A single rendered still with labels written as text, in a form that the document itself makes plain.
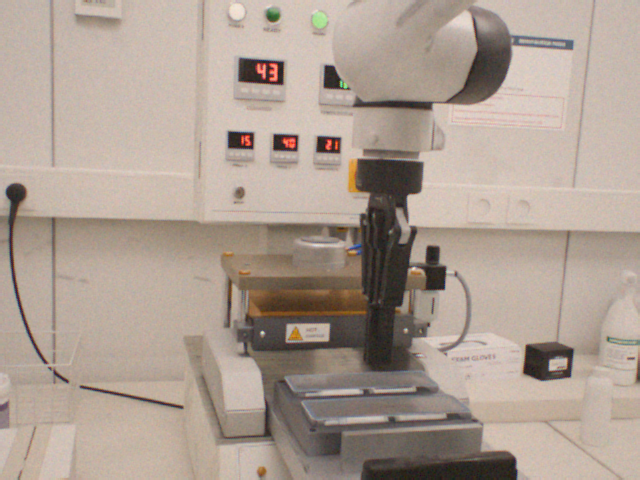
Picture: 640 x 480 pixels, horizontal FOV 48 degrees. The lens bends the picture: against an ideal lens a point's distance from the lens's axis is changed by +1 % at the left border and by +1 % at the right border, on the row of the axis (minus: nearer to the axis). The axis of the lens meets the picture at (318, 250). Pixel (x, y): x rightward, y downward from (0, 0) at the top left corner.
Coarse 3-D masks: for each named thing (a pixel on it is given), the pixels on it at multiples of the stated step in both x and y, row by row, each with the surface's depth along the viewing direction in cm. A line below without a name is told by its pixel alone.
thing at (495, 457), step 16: (368, 464) 64; (384, 464) 64; (400, 464) 64; (416, 464) 65; (432, 464) 65; (448, 464) 65; (464, 464) 66; (480, 464) 66; (496, 464) 67; (512, 464) 67
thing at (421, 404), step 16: (320, 400) 80; (336, 400) 81; (352, 400) 81; (368, 400) 81; (384, 400) 81; (400, 400) 82; (416, 400) 82; (432, 400) 82; (448, 400) 83; (320, 416) 76; (336, 416) 76; (352, 416) 76; (368, 416) 76
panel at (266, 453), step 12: (240, 444) 87; (252, 444) 87; (264, 444) 88; (240, 456) 86; (252, 456) 87; (264, 456) 87; (276, 456) 88; (240, 468) 86; (252, 468) 86; (264, 468) 86; (276, 468) 87
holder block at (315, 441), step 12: (276, 384) 88; (276, 396) 88; (288, 396) 84; (348, 396) 85; (360, 396) 85; (372, 396) 85; (384, 396) 85; (288, 408) 82; (300, 408) 80; (288, 420) 82; (300, 420) 77; (456, 420) 79; (468, 420) 79; (300, 432) 76; (312, 432) 74; (324, 432) 74; (336, 432) 74; (300, 444) 76; (312, 444) 74; (324, 444) 74; (336, 444) 74
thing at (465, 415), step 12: (312, 420) 75; (324, 420) 75; (336, 420) 75; (348, 420) 76; (360, 420) 76; (372, 420) 76; (384, 420) 77; (396, 420) 77; (408, 420) 78; (420, 420) 78; (432, 420) 78; (444, 420) 79
